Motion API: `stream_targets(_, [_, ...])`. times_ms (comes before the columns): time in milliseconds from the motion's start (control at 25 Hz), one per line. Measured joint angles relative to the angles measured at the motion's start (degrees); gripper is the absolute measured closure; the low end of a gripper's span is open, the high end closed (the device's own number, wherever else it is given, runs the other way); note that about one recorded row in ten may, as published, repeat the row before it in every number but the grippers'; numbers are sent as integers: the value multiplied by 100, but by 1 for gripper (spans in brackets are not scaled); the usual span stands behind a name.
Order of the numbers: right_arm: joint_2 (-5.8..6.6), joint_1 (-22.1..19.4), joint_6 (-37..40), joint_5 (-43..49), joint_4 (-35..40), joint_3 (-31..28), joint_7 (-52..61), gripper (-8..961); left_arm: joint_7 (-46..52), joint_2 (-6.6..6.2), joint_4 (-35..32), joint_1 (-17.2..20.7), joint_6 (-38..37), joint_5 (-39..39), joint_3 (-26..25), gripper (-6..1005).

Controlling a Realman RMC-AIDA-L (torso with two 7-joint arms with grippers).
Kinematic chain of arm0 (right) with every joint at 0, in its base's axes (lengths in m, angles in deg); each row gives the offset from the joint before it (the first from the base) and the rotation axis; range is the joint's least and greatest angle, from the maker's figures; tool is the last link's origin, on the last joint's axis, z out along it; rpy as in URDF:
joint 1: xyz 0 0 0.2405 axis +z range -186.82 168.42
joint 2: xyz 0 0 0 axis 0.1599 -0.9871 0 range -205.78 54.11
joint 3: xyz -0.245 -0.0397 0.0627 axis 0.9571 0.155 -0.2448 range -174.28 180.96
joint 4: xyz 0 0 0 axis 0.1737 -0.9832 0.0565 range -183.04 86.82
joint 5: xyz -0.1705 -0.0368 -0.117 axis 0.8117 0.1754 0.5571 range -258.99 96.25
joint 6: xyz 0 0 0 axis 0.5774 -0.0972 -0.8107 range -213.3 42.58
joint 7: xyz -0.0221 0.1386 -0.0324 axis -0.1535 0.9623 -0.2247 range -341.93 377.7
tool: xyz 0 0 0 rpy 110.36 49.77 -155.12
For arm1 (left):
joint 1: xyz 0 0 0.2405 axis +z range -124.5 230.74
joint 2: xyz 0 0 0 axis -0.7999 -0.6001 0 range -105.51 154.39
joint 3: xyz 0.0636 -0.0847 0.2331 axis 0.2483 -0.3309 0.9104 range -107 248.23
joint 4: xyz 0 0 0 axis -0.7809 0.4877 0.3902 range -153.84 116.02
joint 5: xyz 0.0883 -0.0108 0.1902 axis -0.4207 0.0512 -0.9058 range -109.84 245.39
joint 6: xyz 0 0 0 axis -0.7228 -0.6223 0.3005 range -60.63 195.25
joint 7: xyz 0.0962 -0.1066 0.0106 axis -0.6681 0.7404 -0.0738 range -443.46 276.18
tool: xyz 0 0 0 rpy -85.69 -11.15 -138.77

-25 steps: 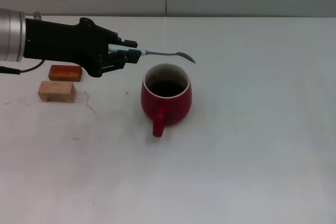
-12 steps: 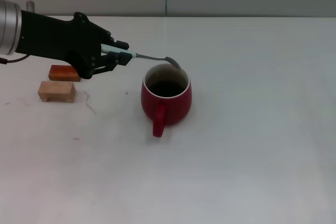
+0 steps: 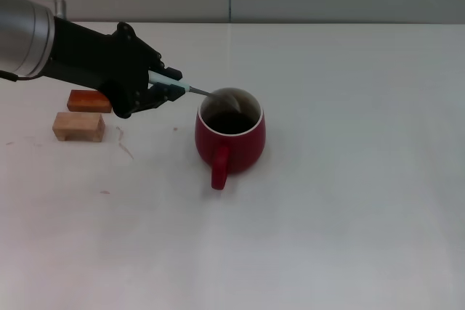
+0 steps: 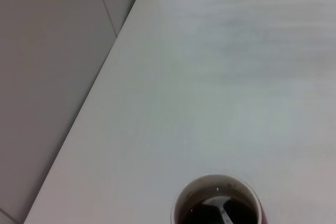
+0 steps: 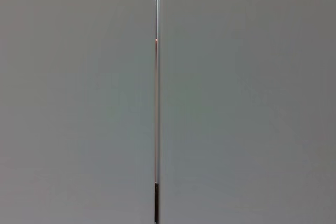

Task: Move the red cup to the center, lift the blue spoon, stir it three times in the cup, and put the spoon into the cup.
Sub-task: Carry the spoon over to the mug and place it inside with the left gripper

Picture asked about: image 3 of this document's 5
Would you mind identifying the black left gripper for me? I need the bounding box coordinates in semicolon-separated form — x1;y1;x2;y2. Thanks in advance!
47;16;187;119

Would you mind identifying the spoon with light blue handle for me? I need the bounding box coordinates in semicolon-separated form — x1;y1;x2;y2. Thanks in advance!
147;71;243;113

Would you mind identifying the red ceramic cup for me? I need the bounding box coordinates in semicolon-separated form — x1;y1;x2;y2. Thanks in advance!
194;87;267;191

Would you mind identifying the dark reddish wooden block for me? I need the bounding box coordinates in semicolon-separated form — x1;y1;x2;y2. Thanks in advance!
68;89;113;114

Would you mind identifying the light wooden block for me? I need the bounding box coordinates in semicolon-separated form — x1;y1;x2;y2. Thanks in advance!
52;112;107;143

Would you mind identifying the black cable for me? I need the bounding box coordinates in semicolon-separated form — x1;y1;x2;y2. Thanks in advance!
0;69;39;83

